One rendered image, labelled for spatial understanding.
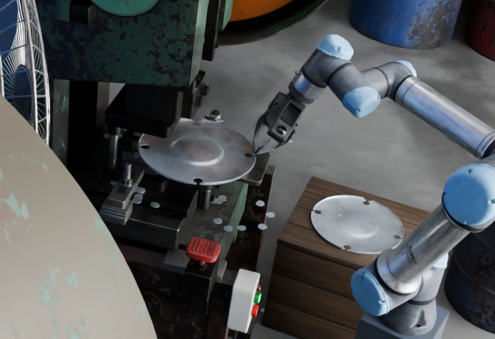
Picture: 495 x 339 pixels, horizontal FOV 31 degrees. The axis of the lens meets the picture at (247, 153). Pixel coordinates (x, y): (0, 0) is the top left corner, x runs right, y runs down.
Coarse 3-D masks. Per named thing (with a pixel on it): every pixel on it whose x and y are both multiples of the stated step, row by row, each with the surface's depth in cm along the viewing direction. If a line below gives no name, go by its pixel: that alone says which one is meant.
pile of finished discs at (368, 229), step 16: (320, 208) 283; (336, 208) 284; (352, 208) 286; (368, 208) 287; (384, 208) 288; (320, 224) 276; (336, 224) 277; (352, 224) 277; (368, 224) 278; (384, 224) 281; (400, 224) 282; (336, 240) 270; (352, 240) 271; (368, 240) 272; (384, 240) 274; (400, 240) 275
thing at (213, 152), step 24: (192, 120) 234; (144, 144) 221; (168, 144) 222; (192, 144) 223; (216, 144) 224; (240, 144) 227; (168, 168) 214; (192, 168) 215; (216, 168) 216; (240, 168) 218
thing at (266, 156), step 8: (256, 160) 222; (264, 160) 223; (256, 168) 219; (264, 168) 220; (248, 176) 216; (256, 176) 216; (184, 184) 222; (192, 184) 221; (256, 184) 215; (200, 192) 222; (208, 192) 222; (200, 200) 223; (208, 200) 223; (200, 208) 224
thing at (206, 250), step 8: (192, 240) 195; (200, 240) 196; (208, 240) 196; (192, 248) 193; (200, 248) 194; (208, 248) 194; (216, 248) 194; (192, 256) 192; (200, 256) 192; (208, 256) 192; (216, 256) 192; (200, 264) 196
